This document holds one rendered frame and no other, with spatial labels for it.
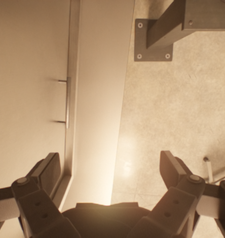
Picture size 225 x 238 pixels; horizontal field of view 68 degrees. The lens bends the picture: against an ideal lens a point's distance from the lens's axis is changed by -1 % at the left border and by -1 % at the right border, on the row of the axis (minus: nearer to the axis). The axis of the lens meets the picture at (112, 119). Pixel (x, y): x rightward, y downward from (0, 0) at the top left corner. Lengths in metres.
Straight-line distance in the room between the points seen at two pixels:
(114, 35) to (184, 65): 0.98
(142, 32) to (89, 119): 0.97
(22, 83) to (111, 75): 0.35
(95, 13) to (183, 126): 1.22
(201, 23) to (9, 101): 0.48
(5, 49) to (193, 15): 0.44
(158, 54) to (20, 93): 1.23
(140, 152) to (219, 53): 1.03
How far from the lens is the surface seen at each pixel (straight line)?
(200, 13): 0.56
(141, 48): 1.42
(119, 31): 0.62
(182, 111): 1.56
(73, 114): 0.61
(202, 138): 1.70
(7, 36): 0.29
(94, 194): 0.78
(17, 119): 0.32
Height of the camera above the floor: 1.40
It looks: 75 degrees down
